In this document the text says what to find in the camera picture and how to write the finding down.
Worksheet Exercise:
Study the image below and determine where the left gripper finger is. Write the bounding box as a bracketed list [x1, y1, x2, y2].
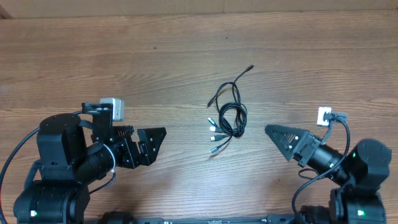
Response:
[137, 127, 167, 166]
[113, 126, 134, 138]

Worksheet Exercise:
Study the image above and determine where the black usb cable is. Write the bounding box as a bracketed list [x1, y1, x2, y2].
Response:
[206, 82, 243, 135]
[217, 64, 255, 139]
[208, 102, 248, 154]

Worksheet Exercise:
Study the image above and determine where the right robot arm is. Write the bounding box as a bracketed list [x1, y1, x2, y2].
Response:
[265, 124, 392, 223]

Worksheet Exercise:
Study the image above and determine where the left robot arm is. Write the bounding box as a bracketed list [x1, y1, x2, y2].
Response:
[14, 113, 167, 223]

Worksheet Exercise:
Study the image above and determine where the black aluminium mounting rail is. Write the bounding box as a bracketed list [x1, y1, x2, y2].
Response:
[85, 212, 295, 224]

